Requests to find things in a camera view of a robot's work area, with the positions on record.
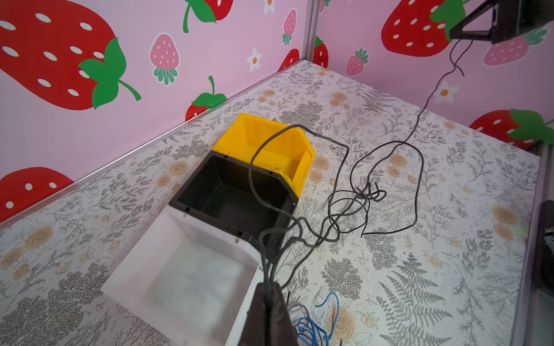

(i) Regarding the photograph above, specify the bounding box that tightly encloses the black plastic bin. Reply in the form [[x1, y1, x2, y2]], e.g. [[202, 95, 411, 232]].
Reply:
[[169, 151, 299, 259]]

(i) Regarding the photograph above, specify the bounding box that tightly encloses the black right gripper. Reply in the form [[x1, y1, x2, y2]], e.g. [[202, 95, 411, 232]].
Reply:
[[450, 0, 553, 43]]

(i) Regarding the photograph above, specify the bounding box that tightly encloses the black thin cable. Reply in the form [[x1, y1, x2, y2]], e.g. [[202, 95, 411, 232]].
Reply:
[[326, 38, 475, 236]]

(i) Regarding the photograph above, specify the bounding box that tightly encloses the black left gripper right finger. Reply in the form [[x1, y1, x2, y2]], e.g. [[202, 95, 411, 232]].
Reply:
[[272, 283, 297, 346]]

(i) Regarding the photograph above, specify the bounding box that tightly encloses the aluminium corner post left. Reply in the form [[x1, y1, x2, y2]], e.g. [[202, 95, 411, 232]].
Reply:
[[300, 0, 323, 61]]

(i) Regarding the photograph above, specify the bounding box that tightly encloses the yellow plastic bin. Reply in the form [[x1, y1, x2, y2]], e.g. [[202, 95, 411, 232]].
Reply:
[[213, 113, 316, 197]]

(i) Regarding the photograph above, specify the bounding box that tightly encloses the blue thin cable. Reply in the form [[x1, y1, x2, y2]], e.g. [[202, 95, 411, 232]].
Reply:
[[293, 290, 343, 346]]

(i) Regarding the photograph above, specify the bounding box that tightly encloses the white plastic bin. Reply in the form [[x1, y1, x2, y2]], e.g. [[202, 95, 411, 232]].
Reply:
[[101, 206, 263, 345]]

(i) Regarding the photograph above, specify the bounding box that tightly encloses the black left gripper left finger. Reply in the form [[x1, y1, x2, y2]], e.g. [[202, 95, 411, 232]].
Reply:
[[238, 283, 271, 346]]

